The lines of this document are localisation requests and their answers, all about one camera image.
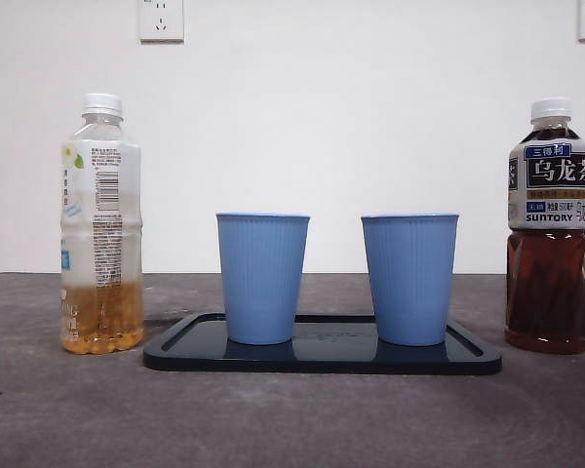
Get clear bottle with yellow drink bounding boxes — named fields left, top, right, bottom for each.
left=59, top=93, right=146, bottom=356

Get Suntory oolong tea bottle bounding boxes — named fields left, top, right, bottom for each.
left=503, top=97, right=585, bottom=356

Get dark blue rectangular tray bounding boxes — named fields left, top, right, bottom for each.
left=141, top=312, right=503, bottom=376

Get blue ribbed cup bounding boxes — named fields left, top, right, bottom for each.
left=214, top=212, right=312, bottom=346
left=360, top=213, right=461, bottom=347

